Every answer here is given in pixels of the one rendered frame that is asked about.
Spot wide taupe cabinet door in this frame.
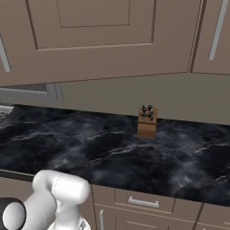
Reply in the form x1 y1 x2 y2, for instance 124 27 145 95
0 0 205 88

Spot wooden knife block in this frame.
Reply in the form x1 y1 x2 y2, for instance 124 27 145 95
137 104 159 140

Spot taupe lower cabinet door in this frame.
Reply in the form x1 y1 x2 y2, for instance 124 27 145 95
93 203 199 230

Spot long grey cabinet handle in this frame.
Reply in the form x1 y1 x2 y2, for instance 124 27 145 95
208 0 230 62

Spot grey drawer handle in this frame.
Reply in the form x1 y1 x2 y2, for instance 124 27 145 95
128 196 160 209

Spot grey lower cabinet handle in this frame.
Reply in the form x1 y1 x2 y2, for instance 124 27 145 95
99 208 105 230

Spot grey sink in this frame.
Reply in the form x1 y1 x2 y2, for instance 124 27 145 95
0 104 14 122

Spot narrow taupe cabinet door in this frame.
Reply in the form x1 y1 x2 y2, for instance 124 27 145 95
190 0 230 75

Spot grey window frame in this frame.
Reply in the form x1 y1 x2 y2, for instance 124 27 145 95
0 83 65 106

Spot taupe drawer front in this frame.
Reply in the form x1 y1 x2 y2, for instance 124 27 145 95
91 184 203 223

